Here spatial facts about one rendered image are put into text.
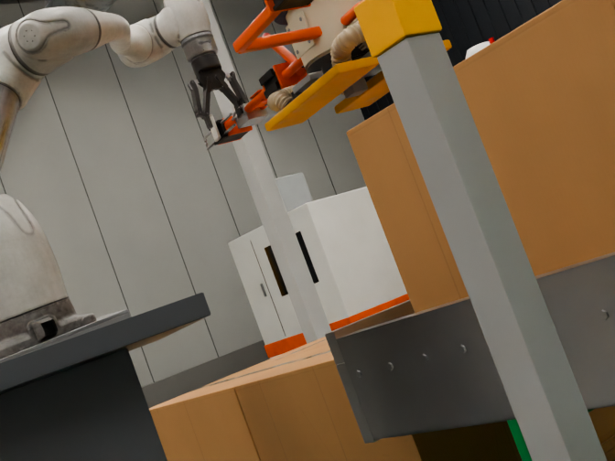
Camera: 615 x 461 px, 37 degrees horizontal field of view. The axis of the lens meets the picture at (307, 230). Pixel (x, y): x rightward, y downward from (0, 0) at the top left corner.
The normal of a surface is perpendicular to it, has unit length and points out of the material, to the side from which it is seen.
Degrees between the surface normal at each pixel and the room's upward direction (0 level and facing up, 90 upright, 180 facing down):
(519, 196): 90
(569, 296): 90
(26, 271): 94
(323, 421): 90
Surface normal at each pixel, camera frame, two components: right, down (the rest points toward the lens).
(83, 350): 0.32, -0.19
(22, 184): 0.60, -0.29
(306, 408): -0.76, 0.24
